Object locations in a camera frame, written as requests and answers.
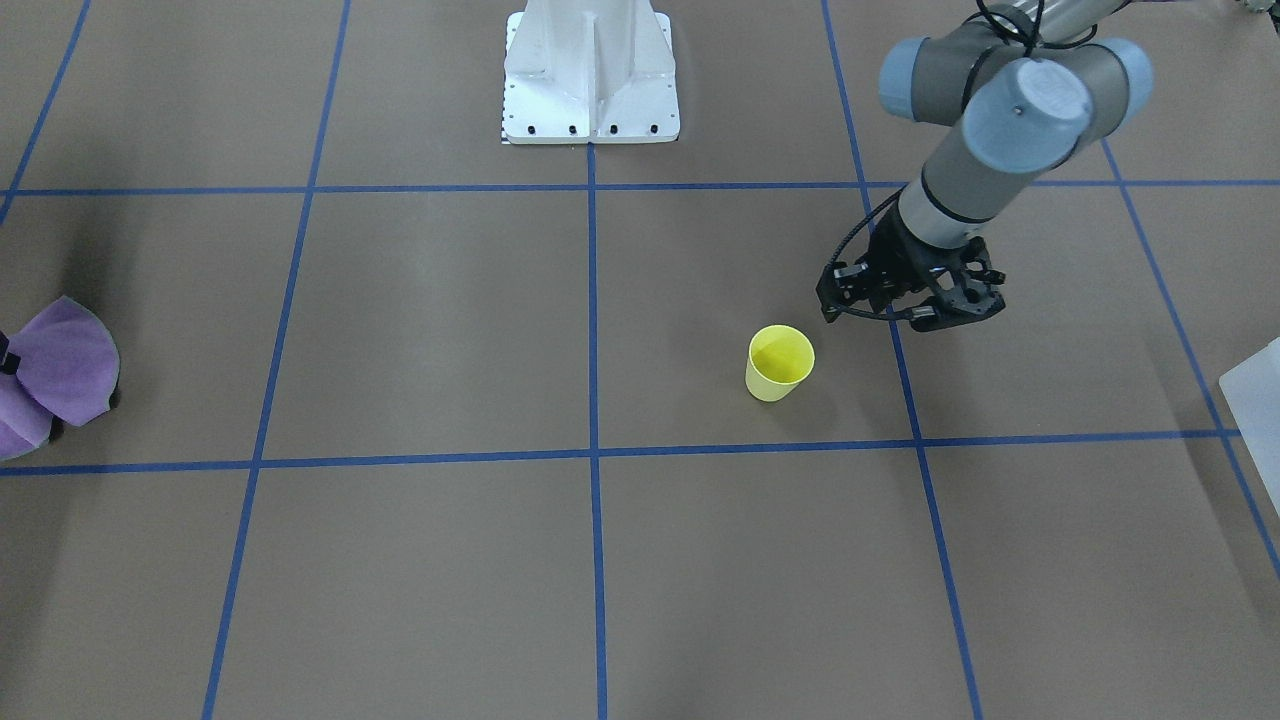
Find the clear plastic storage box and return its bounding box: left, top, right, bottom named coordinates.
left=1219, top=338, right=1279, bottom=509

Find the purple microfiber cloth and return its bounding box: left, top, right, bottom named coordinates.
left=1, top=296, right=122, bottom=461

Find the yellow plastic cup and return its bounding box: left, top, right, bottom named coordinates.
left=745, top=324, right=817, bottom=402

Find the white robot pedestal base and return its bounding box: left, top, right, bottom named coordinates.
left=500, top=1, right=681, bottom=145

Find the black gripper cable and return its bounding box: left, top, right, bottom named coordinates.
left=832, top=188, right=906, bottom=269

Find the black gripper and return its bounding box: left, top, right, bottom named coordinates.
left=817, top=211, right=963, bottom=323

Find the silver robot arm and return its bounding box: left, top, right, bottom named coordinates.
left=815, top=1, right=1155, bottom=333

